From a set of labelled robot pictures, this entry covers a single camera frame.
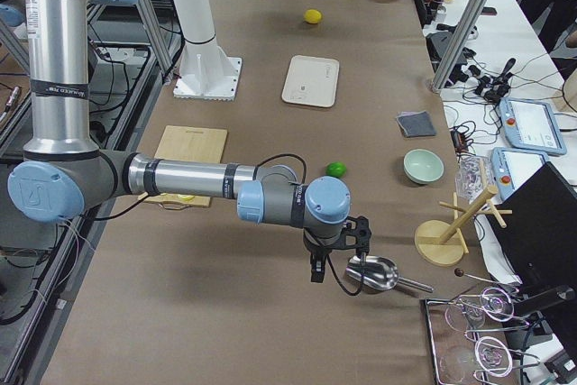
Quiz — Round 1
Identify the grey folded cloth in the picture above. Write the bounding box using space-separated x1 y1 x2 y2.
396 111 436 138

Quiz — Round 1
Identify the black wire dish rack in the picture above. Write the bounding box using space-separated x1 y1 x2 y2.
422 286 540 384

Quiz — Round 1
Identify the clear plastic bag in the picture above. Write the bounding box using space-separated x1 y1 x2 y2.
455 156 490 202

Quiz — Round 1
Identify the blue teach pendant lower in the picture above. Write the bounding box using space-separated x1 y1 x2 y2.
490 147 549 200

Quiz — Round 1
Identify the blue teach pendant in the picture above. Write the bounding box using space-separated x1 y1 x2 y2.
490 147 549 200
499 97 567 156

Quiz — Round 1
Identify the yellow lemon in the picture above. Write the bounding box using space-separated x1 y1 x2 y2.
303 9 323 24

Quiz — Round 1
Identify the black monitor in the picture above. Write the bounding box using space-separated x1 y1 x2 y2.
490 162 576 289

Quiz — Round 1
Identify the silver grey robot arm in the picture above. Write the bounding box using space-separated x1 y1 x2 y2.
7 0 371 282

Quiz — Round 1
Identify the bamboo cutting board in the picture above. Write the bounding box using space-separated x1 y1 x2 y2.
144 125 228 211

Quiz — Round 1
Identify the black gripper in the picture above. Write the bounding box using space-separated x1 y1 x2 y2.
303 215 371 282

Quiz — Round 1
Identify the white camera stand base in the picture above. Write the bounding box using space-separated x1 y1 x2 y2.
173 0 243 101

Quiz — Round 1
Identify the mint green bowl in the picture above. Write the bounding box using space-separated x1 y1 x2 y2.
403 149 444 185

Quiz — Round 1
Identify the blue teach pendant upper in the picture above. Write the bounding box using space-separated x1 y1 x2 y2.
499 97 567 156

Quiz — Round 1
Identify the green lime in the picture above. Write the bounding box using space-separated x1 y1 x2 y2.
325 161 347 179

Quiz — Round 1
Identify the cream rectangular tray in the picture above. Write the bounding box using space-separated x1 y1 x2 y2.
281 55 340 108

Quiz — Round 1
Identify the wooden mug tree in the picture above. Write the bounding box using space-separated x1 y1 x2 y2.
414 159 513 267

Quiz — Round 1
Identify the metal scoop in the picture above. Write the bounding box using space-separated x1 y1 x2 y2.
345 255 435 293

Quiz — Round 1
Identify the aluminium frame post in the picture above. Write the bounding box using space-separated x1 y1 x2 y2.
430 0 487 94

